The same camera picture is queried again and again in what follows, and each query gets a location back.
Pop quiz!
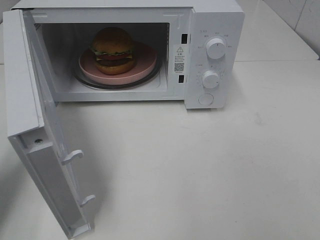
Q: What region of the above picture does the white microwave oven body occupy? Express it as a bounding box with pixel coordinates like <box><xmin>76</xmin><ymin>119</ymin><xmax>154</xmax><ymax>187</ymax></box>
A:
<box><xmin>7</xmin><ymin>0</ymin><xmax>245</xmax><ymax>109</ymax></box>

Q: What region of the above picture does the upper white power knob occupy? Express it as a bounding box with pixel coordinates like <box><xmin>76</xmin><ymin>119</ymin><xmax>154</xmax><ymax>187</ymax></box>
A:
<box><xmin>205</xmin><ymin>36</ymin><xmax>227</xmax><ymax>60</ymax></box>

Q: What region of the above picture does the pink round plate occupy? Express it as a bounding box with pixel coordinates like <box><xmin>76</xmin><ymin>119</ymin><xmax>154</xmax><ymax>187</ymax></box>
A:
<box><xmin>78</xmin><ymin>42</ymin><xmax>157</xmax><ymax>87</ymax></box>

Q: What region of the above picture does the white warning label sticker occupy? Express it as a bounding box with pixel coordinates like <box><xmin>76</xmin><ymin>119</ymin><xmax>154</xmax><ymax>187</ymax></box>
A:
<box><xmin>172</xmin><ymin>44</ymin><xmax>187</xmax><ymax>74</ymax></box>

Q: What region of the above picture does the white microwave door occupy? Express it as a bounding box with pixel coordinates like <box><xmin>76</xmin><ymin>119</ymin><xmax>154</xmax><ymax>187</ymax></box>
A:
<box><xmin>3</xmin><ymin>9</ymin><xmax>94</xmax><ymax>239</ymax></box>

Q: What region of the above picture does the burger with lettuce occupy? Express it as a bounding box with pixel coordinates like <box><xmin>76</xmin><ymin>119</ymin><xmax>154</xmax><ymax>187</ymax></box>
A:
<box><xmin>90</xmin><ymin>27</ymin><xmax>136</xmax><ymax>75</ymax></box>

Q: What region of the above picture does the lower white timer knob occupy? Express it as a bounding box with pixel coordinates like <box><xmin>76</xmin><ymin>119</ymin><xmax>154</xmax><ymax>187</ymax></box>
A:
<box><xmin>202</xmin><ymin>70</ymin><xmax>221</xmax><ymax>89</ymax></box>

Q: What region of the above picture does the glass microwave turntable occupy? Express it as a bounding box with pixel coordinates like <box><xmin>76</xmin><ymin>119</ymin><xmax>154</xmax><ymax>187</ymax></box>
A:
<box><xmin>73</xmin><ymin>58</ymin><xmax>162</xmax><ymax>91</ymax></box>

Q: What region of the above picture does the round white door button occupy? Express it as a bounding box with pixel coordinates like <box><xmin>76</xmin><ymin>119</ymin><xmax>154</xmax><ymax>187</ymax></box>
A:
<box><xmin>198</xmin><ymin>93</ymin><xmax>214</xmax><ymax>106</ymax></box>

